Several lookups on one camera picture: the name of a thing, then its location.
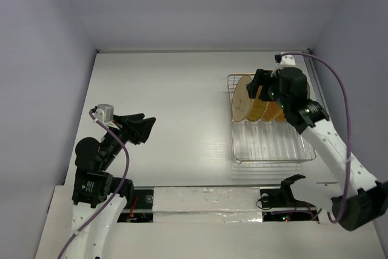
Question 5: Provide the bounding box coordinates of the beige leaf pattern plate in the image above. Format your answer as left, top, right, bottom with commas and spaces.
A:
232, 75, 252, 122

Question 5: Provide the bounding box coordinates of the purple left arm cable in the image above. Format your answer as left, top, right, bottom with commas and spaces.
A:
57, 109, 130, 259

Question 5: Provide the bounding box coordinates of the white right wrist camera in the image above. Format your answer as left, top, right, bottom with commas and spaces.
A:
274, 53, 296, 70

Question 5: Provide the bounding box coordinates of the green rim woven plate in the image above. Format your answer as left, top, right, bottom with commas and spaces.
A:
247, 86, 269, 122

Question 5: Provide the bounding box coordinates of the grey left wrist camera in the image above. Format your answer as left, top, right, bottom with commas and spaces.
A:
92, 104, 114, 126

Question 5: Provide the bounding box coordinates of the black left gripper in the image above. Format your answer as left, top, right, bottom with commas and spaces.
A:
99, 112, 155, 168

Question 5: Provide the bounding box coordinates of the white foam front panel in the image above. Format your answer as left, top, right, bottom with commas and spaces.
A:
152, 187, 263, 224

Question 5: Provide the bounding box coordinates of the metal wire dish rack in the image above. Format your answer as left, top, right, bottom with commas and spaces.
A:
226, 73, 316, 163

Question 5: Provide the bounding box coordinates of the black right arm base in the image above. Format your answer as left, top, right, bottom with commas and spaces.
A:
257, 174, 305, 210

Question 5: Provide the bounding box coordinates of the large orange woven plate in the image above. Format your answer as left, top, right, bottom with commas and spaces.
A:
261, 102, 283, 122

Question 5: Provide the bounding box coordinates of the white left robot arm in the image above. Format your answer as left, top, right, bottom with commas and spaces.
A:
58, 107, 156, 258

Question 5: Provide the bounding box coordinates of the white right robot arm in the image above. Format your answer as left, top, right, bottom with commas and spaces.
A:
247, 66, 387, 231

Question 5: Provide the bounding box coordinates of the small orange woven plate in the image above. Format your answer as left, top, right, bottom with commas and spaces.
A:
275, 112, 287, 122

